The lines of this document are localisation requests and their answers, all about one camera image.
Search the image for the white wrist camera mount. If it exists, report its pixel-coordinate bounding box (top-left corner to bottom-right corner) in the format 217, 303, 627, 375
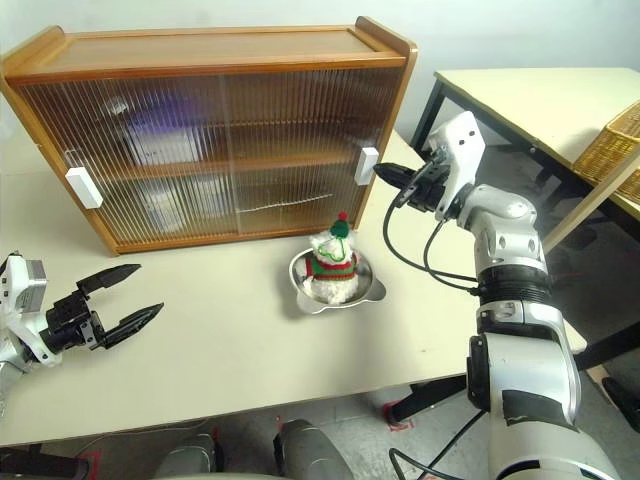
427, 110, 486, 222
0, 253, 64, 369

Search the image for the silver metal bowl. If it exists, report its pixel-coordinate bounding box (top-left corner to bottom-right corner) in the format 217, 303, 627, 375
288, 248, 389, 316

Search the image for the large yellow wicker basket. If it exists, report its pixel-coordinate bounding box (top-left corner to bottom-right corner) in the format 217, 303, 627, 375
572, 102, 640, 180

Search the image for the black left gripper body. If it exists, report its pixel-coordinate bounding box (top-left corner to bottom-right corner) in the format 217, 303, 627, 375
44, 289, 107, 354

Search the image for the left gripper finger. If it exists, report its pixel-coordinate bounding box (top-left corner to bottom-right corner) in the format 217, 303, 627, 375
75, 263, 143, 302
101, 301, 166, 351

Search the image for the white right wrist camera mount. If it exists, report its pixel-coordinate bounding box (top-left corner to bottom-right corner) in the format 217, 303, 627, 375
427, 110, 486, 222

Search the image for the black table leg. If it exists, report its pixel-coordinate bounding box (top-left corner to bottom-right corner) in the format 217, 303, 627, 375
387, 374, 469, 426
0, 447, 96, 480

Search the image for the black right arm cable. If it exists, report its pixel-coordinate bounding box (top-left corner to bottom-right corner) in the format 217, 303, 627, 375
382, 199, 487, 297

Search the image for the ribbed clear sliding door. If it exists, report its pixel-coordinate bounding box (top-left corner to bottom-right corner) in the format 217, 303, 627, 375
10, 74, 241, 246
222, 67, 407, 236

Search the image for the brown wooden cabinet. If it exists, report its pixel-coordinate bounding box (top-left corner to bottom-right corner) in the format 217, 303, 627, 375
1, 15, 419, 258

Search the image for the thin black torso cable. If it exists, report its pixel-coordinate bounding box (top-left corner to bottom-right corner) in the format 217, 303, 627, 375
388, 407, 489, 480

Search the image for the white plush toy green hat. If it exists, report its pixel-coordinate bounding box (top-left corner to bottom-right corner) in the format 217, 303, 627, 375
305, 211, 361, 306

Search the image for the white door handle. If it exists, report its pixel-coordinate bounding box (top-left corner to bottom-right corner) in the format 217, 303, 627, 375
355, 146, 380, 186
65, 167, 104, 210

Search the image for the purple tissue box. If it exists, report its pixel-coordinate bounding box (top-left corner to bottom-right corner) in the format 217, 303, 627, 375
122, 94, 201, 164

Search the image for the cream table black frame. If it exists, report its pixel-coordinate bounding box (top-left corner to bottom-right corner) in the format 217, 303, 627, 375
410, 68, 640, 236

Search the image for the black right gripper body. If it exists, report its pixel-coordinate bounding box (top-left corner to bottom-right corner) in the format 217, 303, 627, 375
396, 158, 452, 213

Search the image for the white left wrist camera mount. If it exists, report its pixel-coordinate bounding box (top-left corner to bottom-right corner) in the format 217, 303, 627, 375
0, 253, 64, 369

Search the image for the light wooden beam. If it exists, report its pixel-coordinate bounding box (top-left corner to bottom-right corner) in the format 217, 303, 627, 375
542, 154, 640, 256

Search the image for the small yellow wicker basket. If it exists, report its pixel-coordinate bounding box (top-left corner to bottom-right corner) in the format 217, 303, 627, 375
617, 169, 640, 204

